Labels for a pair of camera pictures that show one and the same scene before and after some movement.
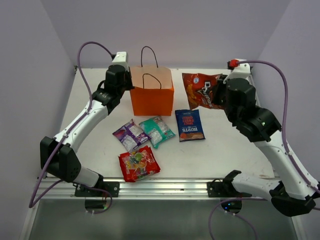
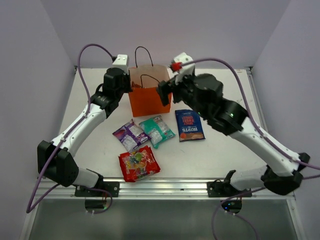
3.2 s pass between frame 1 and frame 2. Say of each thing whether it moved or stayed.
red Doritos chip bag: moved
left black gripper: stayed
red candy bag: stayed
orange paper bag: stayed
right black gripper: moved
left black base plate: stayed
